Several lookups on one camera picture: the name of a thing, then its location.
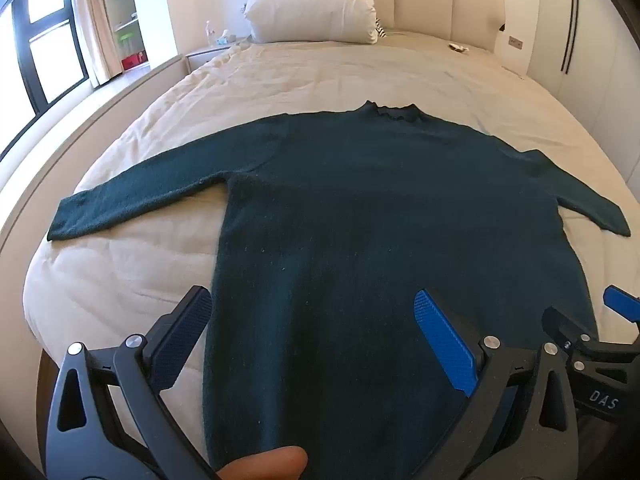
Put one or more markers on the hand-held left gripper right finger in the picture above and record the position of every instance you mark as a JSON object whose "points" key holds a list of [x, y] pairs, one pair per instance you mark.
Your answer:
{"points": [[442, 340]]}

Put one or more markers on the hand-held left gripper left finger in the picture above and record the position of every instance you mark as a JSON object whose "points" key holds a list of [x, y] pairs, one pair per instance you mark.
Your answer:
{"points": [[186, 330]]}

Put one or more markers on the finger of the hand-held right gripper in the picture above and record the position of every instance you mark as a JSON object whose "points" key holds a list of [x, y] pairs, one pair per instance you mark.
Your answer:
{"points": [[597, 372], [622, 302]]}

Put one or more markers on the dark green sweater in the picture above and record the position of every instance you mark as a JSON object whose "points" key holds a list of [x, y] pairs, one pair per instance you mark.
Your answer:
{"points": [[350, 220]]}

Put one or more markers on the person's left hand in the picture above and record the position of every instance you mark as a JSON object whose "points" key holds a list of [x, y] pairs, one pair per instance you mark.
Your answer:
{"points": [[270, 466]]}

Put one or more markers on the bed with beige blanket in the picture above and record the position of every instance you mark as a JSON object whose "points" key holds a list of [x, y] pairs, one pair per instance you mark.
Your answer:
{"points": [[150, 110]]}

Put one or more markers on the white wardrobe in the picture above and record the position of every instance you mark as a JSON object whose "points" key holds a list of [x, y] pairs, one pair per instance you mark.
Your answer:
{"points": [[600, 60]]}

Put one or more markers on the red box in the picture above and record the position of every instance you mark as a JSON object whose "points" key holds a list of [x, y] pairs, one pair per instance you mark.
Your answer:
{"points": [[133, 61]]}

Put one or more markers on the white nightstand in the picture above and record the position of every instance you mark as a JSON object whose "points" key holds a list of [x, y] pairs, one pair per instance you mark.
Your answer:
{"points": [[207, 55]]}

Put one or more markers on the small white item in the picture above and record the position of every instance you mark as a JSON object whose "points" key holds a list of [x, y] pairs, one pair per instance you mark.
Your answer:
{"points": [[457, 48]]}

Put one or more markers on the green container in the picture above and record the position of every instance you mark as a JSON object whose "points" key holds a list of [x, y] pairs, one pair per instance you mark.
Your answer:
{"points": [[126, 42]]}

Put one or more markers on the tissue box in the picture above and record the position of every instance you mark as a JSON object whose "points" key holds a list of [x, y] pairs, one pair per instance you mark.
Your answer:
{"points": [[226, 37]]}

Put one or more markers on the clear plastic bottle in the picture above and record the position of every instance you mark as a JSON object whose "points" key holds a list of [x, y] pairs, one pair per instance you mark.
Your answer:
{"points": [[209, 34]]}

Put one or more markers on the black framed window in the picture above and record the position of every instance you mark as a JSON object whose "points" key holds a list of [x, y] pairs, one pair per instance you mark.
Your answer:
{"points": [[47, 65]]}

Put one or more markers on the striped cloth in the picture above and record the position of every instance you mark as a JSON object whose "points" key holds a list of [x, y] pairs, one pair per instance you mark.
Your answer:
{"points": [[381, 28]]}

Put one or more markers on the beige curtain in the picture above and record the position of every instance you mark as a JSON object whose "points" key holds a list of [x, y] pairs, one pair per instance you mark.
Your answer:
{"points": [[95, 25]]}

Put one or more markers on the beige padded headboard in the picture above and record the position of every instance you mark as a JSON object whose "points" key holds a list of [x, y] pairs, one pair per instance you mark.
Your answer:
{"points": [[440, 0]]}

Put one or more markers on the white pillow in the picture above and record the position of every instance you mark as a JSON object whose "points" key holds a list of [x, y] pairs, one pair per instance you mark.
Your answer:
{"points": [[312, 5]]}

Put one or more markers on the wall socket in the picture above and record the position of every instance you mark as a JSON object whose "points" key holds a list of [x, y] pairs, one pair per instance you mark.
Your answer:
{"points": [[515, 43]]}

